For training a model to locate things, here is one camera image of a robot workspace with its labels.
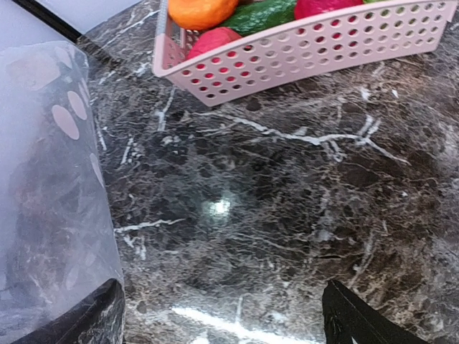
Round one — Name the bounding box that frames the pink perforated plastic basket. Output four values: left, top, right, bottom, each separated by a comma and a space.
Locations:
152, 1, 458, 107

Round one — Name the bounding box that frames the left black frame post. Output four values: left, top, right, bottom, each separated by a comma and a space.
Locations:
13, 0, 82, 43

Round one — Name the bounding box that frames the red toy fruit front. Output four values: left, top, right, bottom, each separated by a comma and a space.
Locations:
187, 27, 242, 59

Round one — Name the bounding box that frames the green toy cucumber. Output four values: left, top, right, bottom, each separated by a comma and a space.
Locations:
220, 0, 297, 37

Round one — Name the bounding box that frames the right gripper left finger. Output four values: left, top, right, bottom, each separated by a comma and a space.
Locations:
15, 279, 126, 344

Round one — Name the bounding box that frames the red toy fruit right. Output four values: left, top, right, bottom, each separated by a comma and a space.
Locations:
293, 0, 364, 20

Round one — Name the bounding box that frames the clear zip top bag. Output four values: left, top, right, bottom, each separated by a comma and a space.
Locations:
1, 42, 124, 343

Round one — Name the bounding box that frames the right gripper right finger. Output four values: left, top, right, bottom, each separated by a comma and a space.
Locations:
322, 279, 425, 344

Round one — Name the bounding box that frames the red toy fruit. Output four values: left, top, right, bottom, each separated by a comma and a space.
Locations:
187, 27, 242, 59
293, 0, 364, 20

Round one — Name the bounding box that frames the orange toy fruit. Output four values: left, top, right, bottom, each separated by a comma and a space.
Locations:
168, 0, 239, 31

